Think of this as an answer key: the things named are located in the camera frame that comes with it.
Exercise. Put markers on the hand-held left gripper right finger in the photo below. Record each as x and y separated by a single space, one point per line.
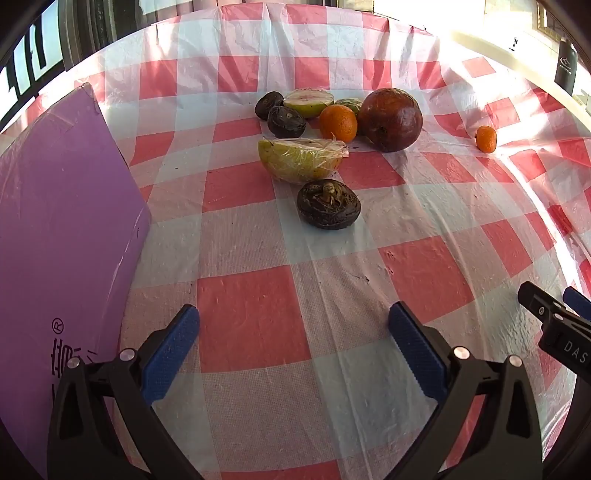
415 353

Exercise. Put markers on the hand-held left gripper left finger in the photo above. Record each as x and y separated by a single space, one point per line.
171 353

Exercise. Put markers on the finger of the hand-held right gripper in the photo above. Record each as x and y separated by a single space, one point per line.
561 334
579 301

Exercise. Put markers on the purple board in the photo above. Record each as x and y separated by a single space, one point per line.
64 221

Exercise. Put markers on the orange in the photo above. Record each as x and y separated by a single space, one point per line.
338 123

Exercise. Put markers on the red white checkered tablecloth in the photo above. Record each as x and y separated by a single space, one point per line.
249 309

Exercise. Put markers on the large dark water chestnut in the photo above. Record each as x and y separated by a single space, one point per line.
328 205

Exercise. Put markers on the small kumquat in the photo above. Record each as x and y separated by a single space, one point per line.
486 139

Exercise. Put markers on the plastic wrapped half apple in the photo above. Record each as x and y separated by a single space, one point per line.
295 161

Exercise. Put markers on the red brown pomegranate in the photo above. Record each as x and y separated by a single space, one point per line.
390 120

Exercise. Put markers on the black bottle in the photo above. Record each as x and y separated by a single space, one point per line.
566 64

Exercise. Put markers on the cream window ledge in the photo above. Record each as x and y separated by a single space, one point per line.
521 62

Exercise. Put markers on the small green fruit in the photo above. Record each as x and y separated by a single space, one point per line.
351 105

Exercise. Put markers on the cut half green fruit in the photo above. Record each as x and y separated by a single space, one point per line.
308 102

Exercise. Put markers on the dark window frame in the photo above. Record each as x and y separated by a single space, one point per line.
87 27

